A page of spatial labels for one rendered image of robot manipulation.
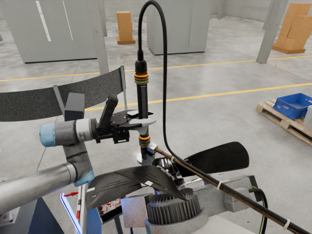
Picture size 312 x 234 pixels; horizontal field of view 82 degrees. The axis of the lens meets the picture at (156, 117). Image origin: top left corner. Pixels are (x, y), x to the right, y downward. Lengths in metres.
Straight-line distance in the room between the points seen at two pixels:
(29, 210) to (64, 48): 6.07
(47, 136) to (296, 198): 2.51
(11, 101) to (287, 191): 3.33
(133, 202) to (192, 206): 0.30
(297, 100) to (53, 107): 4.11
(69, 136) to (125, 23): 8.20
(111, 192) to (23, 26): 6.52
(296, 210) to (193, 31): 6.03
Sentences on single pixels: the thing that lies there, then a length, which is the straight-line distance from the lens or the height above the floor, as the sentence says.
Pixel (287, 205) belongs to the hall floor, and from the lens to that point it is 2.55.
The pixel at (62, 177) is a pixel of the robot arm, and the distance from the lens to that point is 0.65.
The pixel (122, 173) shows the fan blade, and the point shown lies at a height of 1.42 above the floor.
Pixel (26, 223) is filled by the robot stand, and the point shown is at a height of 1.00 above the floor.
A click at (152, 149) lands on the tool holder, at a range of 0.66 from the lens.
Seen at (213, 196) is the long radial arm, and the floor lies 1.12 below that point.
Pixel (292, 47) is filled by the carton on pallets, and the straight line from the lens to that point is 8.74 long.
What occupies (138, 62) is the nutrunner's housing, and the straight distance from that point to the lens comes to 0.53.
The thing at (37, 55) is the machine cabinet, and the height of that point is 0.26.
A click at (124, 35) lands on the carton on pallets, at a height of 0.36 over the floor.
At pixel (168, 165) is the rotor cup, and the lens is 0.81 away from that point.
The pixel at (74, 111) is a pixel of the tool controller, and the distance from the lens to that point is 1.27.
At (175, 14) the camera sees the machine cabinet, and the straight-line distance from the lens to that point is 6.87.
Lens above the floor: 1.86
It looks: 34 degrees down
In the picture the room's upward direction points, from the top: straight up
